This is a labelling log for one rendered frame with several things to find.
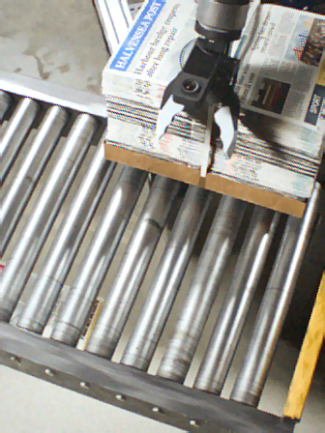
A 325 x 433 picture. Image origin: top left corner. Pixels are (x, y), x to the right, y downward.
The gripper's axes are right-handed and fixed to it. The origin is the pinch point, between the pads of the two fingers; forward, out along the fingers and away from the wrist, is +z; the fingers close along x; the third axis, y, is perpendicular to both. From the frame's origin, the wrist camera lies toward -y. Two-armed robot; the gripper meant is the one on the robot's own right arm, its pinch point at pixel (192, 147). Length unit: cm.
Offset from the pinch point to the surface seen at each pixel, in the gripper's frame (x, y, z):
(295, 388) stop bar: -26.6, -11.7, 30.4
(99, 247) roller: 13.1, 1.1, 24.4
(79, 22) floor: 75, 139, 34
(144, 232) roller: 6.7, 5.8, 21.7
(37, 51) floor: 84, 124, 43
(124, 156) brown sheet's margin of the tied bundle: 14.2, 11.9, 11.4
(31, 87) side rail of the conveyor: 40.0, 25.5, 9.3
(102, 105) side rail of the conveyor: 24.3, 25.6, 9.4
